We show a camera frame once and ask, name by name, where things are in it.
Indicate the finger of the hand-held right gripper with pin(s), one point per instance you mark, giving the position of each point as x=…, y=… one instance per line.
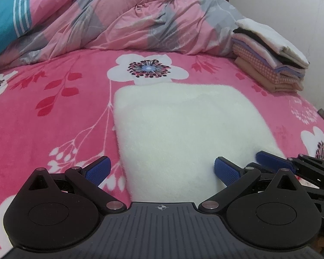
x=275, y=160

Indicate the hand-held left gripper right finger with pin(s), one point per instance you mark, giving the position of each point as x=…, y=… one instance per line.
x=226, y=171

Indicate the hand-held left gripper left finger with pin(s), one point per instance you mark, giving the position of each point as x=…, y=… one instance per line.
x=98, y=171

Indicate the white fuzzy sweater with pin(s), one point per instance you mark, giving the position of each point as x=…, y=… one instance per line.
x=191, y=129

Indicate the stack of folded clothes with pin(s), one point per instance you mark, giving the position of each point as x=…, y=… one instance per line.
x=270, y=67

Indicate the pink floral bed sheet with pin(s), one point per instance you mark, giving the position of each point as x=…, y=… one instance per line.
x=29, y=129

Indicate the pink grey floral quilt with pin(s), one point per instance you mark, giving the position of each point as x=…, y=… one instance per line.
x=164, y=19

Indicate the blue striped cartoon blanket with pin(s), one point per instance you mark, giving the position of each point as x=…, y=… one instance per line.
x=5, y=19

